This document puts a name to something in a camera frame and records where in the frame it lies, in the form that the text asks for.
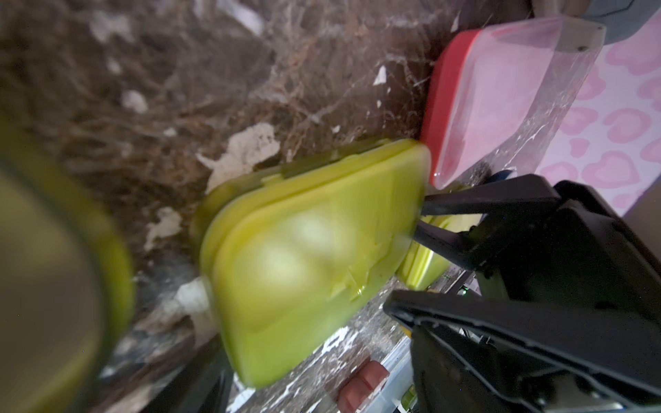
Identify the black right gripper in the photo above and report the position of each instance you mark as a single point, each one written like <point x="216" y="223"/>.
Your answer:
<point x="545" y="358"/>

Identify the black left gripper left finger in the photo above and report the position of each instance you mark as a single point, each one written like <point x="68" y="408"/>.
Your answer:
<point x="204" y="385"/>

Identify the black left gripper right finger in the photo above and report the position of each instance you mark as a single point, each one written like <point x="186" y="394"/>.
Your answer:
<point x="444" y="385"/>

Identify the small dark red pillbox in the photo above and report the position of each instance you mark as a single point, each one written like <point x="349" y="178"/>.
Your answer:
<point x="357" y="392"/>

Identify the pink red rectangular pillbox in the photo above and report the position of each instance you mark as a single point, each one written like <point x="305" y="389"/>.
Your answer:
<point x="485" y="82"/>

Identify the grey blue stapler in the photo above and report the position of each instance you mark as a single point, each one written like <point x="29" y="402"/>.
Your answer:
<point x="621" y="18"/>

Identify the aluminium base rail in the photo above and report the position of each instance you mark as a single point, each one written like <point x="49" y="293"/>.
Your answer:
<point x="388" y="395"/>

